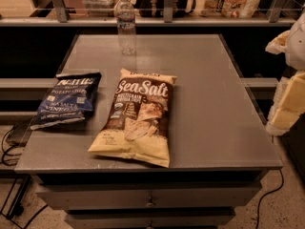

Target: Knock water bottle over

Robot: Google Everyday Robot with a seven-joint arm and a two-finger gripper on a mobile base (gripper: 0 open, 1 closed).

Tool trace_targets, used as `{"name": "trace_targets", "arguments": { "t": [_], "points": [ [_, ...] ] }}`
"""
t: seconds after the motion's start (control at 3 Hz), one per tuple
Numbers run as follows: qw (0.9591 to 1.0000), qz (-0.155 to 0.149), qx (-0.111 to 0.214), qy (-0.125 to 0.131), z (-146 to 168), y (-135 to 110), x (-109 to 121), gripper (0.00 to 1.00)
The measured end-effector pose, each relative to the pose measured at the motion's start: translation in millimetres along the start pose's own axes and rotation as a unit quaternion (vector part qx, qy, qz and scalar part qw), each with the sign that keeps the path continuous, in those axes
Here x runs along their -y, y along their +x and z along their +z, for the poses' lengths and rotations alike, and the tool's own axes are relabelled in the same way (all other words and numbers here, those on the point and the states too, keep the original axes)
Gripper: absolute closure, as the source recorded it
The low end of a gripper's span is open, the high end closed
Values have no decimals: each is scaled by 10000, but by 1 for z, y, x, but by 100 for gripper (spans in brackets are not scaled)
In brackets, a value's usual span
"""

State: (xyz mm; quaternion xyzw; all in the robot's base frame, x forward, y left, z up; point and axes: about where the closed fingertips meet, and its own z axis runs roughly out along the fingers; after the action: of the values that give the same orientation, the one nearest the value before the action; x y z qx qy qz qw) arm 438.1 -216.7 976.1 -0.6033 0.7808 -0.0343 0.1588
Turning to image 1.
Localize printed snack bag on shelf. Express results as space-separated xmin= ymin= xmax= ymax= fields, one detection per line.
xmin=200 ymin=0 xmax=260 ymax=18

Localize grey metal shelf rail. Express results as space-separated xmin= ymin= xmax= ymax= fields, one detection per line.
xmin=0 ymin=0 xmax=304 ymax=27

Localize blue kettle chips bag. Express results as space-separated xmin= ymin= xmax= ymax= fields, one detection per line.
xmin=30 ymin=72 xmax=102 ymax=130

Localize clear plastic water bottle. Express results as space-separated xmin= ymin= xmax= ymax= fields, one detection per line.
xmin=114 ymin=0 xmax=136 ymax=55

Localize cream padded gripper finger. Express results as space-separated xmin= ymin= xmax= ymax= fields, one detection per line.
xmin=266 ymin=71 xmax=305 ymax=136

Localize black cables on left floor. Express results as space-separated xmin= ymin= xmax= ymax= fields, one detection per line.
xmin=0 ymin=116 xmax=34 ymax=168

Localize sea salt chips bag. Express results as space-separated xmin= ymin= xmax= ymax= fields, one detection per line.
xmin=89 ymin=69 xmax=176 ymax=167

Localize grey drawer cabinet table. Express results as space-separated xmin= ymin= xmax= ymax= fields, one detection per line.
xmin=16 ymin=34 xmax=282 ymax=229

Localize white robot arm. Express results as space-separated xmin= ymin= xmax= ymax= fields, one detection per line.
xmin=265 ymin=14 xmax=305 ymax=136

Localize black backpack on shelf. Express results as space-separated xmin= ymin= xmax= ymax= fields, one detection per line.
xmin=134 ymin=0 xmax=196 ymax=18

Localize black cable on right floor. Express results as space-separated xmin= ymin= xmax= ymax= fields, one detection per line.
xmin=254 ymin=169 xmax=285 ymax=229

